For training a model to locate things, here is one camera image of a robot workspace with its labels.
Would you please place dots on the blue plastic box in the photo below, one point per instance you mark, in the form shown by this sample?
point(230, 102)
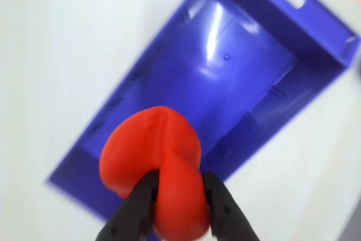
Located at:
point(231, 83)

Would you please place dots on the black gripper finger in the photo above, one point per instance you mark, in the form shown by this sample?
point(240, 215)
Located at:
point(228, 212)
point(132, 212)

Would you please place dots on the red rubber duck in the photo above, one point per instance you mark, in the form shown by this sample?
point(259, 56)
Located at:
point(169, 162)

